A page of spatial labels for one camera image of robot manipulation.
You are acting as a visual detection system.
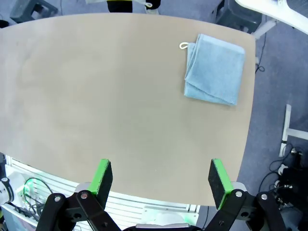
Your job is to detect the white side table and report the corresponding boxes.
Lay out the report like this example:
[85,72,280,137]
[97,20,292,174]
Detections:
[234,0,308,39]

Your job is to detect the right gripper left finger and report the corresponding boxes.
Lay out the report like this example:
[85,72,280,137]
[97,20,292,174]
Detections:
[36,158,121,231]

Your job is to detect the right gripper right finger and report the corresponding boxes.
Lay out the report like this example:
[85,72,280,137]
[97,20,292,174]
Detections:
[202,158,289,231]

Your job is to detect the black cable bundle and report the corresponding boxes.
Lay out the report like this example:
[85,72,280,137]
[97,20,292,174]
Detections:
[258,143,308,231]

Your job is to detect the white metal frame post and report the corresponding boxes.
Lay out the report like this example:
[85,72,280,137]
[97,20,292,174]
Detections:
[279,104,308,157]

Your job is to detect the blue towel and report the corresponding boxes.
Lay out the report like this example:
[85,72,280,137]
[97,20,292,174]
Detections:
[179,33,246,106]

